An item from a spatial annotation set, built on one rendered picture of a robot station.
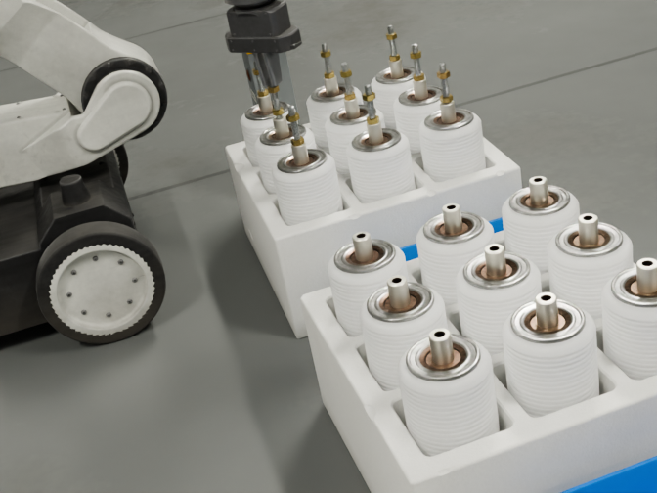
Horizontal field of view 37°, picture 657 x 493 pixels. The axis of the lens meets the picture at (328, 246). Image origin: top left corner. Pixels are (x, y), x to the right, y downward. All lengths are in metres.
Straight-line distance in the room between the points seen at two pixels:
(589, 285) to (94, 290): 0.80
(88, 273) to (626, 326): 0.86
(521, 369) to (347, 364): 0.22
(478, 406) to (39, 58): 0.99
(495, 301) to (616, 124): 1.02
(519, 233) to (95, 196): 0.72
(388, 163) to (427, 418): 0.56
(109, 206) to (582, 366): 0.85
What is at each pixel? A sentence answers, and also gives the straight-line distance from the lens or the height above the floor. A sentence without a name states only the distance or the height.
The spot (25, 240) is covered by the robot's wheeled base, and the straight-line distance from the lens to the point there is 1.67.
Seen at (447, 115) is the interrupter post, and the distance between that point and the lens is 1.52.
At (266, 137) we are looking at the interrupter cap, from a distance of 1.59.
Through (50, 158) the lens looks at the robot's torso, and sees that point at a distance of 1.74.
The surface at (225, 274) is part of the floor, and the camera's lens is 1.75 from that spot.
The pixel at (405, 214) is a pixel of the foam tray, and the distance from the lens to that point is 1.48.
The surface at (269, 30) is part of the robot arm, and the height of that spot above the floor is 0.43.
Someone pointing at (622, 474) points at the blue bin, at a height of 0.12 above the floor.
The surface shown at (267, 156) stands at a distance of 1.56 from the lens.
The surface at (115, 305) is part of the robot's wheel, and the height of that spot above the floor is 0.06.
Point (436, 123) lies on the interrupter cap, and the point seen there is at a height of 0.25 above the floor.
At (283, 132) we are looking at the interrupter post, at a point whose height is 0.26.
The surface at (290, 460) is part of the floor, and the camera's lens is 1.32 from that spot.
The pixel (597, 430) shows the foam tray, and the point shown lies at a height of 0.16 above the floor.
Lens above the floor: 0.86
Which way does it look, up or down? 29 degrees down
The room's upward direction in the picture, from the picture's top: 11 degrees counter-clockwise
